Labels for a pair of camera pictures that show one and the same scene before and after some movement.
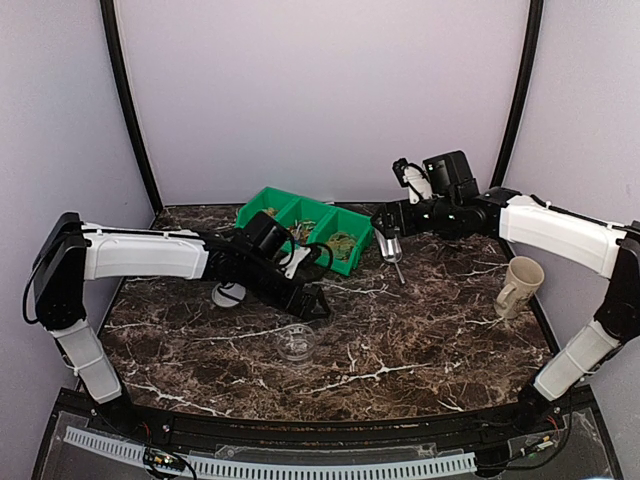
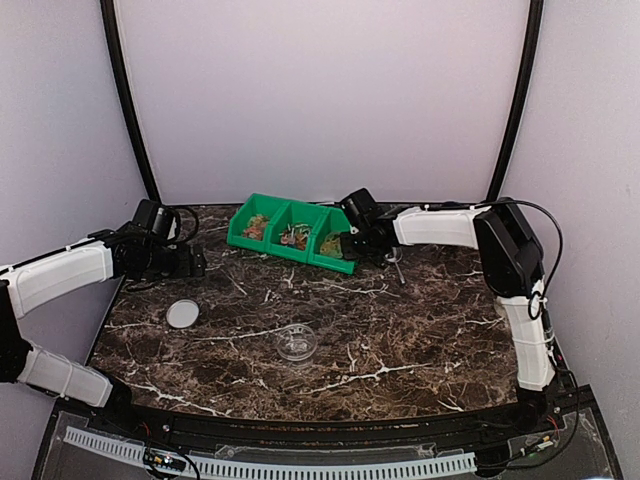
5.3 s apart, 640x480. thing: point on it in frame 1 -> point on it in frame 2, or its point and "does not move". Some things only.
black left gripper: x=292 y=304 -> x=183 y=267
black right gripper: x=388 y=210 -> x=350 y=254
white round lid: x=231 y=288 -> x=182 y=313
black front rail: x=504 y=422 does not move
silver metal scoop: x=391 y=250 does not move
